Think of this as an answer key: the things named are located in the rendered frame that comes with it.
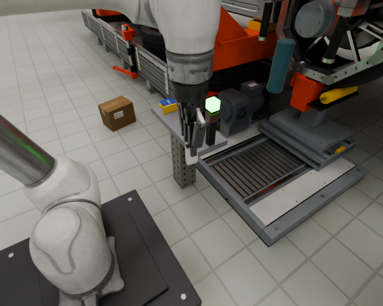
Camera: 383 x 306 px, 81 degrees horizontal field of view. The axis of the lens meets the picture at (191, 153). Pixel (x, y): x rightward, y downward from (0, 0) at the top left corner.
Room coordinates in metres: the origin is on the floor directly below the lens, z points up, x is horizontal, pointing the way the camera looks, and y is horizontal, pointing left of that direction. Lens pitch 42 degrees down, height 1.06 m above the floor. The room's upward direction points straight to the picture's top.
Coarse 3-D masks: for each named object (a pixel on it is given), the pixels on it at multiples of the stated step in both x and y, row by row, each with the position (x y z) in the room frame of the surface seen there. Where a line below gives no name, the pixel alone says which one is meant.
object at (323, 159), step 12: (264, 120) 1.36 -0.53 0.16; (264, 132) 1.29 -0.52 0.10; (276, 132) 1.21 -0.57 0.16; (288, 144) 1.12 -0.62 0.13; (300, 144) 1.10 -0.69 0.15; (336, 144) 1.10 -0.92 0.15; (348, 144) 1.07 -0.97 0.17; (300, 156) 1.03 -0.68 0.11; (312, 156) 0.98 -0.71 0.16; (324, 156) 0.97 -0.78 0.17; (336, 156) 1.00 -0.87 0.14
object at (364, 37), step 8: (376, 0) 1.17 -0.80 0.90; (376, 8) 1.16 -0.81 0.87; (368, 16) 1.15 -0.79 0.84; (376, 16) 1.15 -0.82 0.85; (376, 24) 1.13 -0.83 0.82; (360, 32) 1.18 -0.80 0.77; (344, 40) 1.23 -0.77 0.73; (360, 40) 1.17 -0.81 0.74; (368, 40) 1.13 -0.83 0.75; (344, 48) 1.21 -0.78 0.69
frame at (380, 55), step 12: (288, 0) 1.32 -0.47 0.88; (288, 12) 1.33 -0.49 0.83; (288, 24) 1.34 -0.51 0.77; (288, 36) 1.32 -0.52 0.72; (300, 60) 1.23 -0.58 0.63; (372, 60) 0.92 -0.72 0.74; (300, 72) 1.16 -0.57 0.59; (312, 72) 1.11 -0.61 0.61; (324, 72) 1.10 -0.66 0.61; (336, 72) 1.02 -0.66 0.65; (348, 72) 0.98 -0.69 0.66
